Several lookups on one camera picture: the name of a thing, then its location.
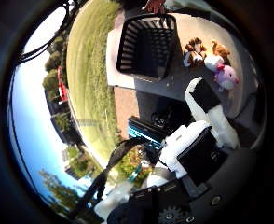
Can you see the black slotted plastic basket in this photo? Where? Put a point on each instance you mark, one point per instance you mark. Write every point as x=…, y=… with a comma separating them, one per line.
x=146, y=46

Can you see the striped tiger plush toy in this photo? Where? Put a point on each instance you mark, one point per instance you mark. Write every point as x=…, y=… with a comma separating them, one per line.
x=193, y=53

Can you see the orange fox plush toy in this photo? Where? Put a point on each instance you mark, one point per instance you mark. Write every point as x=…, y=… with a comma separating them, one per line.
x=219, y=51

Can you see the pink and purple plush toy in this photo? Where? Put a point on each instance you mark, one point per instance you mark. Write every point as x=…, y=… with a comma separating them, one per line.
x=226, y=77

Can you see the person in jeans, blue shirt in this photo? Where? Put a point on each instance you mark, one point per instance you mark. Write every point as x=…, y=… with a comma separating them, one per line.
x=186, y=4

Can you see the red distant structure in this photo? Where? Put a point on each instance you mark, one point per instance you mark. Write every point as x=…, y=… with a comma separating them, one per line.
x=62, y=88

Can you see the dark distant building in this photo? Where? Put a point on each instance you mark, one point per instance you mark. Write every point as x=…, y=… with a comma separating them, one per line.
x=59, y=115

